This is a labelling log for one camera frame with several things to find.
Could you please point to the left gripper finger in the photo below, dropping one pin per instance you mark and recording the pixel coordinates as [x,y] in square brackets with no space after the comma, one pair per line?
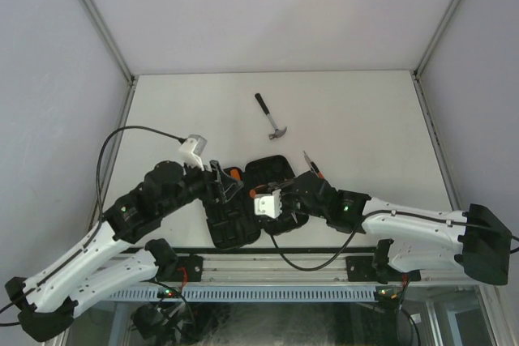
[230,189]
[217,181]

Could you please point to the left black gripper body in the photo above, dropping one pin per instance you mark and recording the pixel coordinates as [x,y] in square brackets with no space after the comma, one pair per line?
[198,185]

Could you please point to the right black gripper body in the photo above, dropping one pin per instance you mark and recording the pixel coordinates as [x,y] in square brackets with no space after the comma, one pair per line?
[291,202]

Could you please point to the orange grip bit screwdriver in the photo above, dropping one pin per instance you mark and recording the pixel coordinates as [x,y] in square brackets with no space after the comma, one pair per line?
[236,174]

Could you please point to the black plastic tool case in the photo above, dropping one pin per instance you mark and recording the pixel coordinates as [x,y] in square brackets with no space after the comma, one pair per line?
[241,221]

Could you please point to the black orange handled screwdriver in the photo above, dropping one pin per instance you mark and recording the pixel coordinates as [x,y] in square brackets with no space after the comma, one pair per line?
[262,189]

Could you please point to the orange handled needle-nose pliers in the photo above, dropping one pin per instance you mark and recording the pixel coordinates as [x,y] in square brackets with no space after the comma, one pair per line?
[294,217]

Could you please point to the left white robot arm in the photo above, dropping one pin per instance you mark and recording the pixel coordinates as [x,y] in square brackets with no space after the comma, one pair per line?
[51,300]

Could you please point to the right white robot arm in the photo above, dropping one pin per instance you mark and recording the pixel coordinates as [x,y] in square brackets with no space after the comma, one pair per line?
[409,239]

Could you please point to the small orange black precision screwdriver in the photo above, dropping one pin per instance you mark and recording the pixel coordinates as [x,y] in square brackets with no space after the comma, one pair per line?
[316,170]

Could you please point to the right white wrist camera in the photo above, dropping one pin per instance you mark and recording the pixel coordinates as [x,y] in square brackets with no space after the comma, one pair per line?
[269,205]

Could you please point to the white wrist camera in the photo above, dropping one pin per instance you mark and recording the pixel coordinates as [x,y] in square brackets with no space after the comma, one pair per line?
[269,205]
[191,151]

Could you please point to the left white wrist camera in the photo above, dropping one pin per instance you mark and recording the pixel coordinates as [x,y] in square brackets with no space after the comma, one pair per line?
[191,151]

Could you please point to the black handled claw hammer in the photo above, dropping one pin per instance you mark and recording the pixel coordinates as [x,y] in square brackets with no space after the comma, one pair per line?
[277,131]

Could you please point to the aluminium front frame rail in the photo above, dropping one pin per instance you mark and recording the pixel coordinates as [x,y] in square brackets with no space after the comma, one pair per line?
[267,268]

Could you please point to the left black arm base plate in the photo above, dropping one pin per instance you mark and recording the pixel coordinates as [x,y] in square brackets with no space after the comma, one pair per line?
[188,269]

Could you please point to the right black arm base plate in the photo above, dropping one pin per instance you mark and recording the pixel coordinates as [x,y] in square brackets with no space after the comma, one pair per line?
[365,268]

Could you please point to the blue slotted cable duct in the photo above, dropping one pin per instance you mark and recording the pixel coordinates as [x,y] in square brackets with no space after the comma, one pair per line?
[244,294]

